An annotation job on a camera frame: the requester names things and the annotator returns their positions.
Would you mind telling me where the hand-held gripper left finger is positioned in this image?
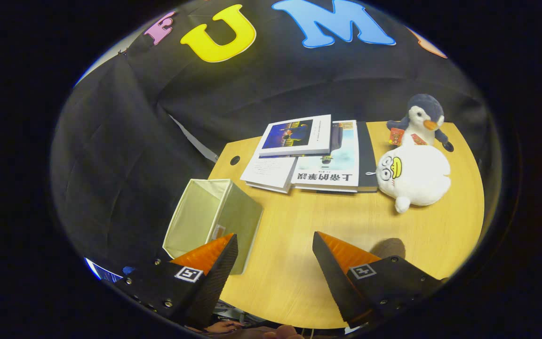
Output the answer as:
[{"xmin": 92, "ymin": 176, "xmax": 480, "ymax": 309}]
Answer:
[{"xmin": 113, "ymin": 233, "xmax": 239, "ymax": 329}]

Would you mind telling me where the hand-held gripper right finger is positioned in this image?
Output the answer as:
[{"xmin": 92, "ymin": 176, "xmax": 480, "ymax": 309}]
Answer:
[{"xmin": 312, "ymin": 231, "xmax": 443, "ymax": 329}]

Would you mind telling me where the pale green fabric storage box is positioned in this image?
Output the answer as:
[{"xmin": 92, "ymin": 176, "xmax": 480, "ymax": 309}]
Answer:
[{"xmin": 163, "ymin": 178, "xmax": 264, "ymax": 276}]

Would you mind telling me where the book with pale blue cover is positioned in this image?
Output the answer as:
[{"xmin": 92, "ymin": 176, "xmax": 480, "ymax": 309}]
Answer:
[{"xmin": 291, "ymin": 120, "xmax": 360, "ymax": 193}]

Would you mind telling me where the plain white book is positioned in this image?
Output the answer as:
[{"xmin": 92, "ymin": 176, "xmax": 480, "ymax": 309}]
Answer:
[{"xmin": 240, "ymin": 155, "xmax": 298, "ymax": 194}]

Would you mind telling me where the white duck plush toy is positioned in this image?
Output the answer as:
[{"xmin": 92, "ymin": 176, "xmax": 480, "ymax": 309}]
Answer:
[{"xmin": 376, "ymin": 144, "xmax": 452, "ymax": 214}]

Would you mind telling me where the white book with night photo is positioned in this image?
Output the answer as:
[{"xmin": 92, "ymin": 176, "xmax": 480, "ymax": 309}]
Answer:
[{"xmin": 257, "ymin": 114, "xmax": 332, "ymax": 158}]

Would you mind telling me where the penguin plush toy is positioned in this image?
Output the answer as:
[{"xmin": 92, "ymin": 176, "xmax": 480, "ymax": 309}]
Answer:
[{"xmin": 386, "ymin": 93, "xmax": 449, "ymax": 147}]

